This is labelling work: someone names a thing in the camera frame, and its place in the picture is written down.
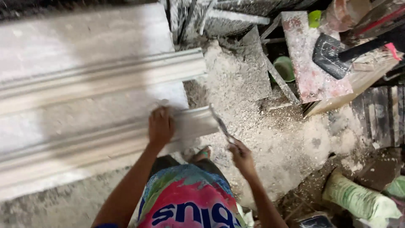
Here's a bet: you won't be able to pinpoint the person's left hand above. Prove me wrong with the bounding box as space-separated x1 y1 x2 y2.
148 106 175 147

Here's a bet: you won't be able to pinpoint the person's right hand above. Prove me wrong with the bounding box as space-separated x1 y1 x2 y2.
228 138 256 176

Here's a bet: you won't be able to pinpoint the metal scraper blade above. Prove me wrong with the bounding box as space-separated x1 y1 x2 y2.
208 104 237 145

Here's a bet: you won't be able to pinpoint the white plaster cornice moulding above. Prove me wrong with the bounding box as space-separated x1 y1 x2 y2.
0 105 220 190
0 47 208 118

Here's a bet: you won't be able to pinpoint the person's foot in sandal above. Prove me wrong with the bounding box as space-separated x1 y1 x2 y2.
189 145 212 164

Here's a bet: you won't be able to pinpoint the heap of plaster crumbs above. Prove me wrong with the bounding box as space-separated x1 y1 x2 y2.
184 39 364 209

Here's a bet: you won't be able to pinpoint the dark shorts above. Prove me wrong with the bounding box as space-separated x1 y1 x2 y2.
149 155 230 186

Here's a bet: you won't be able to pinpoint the colourful printed shirt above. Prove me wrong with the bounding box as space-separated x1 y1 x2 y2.
94 164 248 228

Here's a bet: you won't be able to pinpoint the dusty grey metal sheet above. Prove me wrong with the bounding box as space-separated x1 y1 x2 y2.
218 25 273 102

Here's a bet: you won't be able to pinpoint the green plastic bowl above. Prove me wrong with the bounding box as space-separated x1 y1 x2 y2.
271 56 296 83

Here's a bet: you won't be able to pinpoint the dark glossy bag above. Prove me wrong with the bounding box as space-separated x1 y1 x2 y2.
298 215 336 228

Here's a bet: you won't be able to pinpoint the red stained dusty board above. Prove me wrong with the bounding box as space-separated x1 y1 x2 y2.
280 11 354 104

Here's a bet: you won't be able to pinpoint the green and white sack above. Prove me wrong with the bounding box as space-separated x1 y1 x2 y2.
322 171 403 224

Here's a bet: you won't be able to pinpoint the pale wooden plank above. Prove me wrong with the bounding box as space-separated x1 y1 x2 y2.
303 47 404 118

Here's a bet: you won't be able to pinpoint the stack of dusty dark slats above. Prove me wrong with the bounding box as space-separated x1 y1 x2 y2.
350 85 405 149

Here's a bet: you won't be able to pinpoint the light green plastic cup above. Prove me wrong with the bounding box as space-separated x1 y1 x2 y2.
308 10 322 29

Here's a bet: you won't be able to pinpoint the small green sack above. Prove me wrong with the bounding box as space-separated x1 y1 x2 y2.
383 176 405 200

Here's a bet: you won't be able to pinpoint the dusty reddish bucket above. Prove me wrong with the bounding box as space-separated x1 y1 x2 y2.
324 0 374 33

